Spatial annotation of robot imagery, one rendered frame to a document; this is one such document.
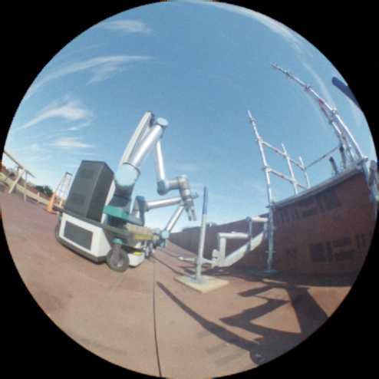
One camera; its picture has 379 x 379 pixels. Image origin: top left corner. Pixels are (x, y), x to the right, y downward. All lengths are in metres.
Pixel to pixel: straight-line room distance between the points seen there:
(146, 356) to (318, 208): 1.38
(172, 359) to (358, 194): 1.34
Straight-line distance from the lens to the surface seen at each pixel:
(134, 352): 0.42
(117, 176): 0.79
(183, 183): 0.93
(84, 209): 1.15
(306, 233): 1.35
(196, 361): 0.42
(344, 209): 1.26
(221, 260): 1.04
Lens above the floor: 0.34
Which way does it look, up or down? 23 degrees up
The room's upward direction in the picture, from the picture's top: 7 degrees clockwise
